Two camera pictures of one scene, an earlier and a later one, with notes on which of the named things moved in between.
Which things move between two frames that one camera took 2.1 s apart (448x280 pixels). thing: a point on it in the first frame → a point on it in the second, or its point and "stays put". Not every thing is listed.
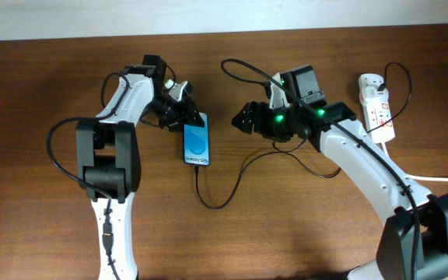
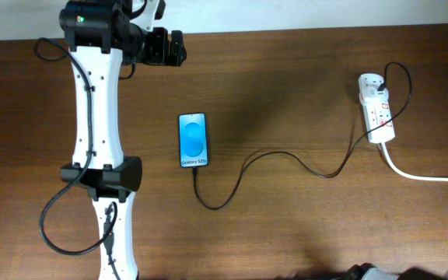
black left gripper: [184, 115] → [160, 55]
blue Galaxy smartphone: [197, 142] stays put
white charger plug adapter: [369, 84] stays put
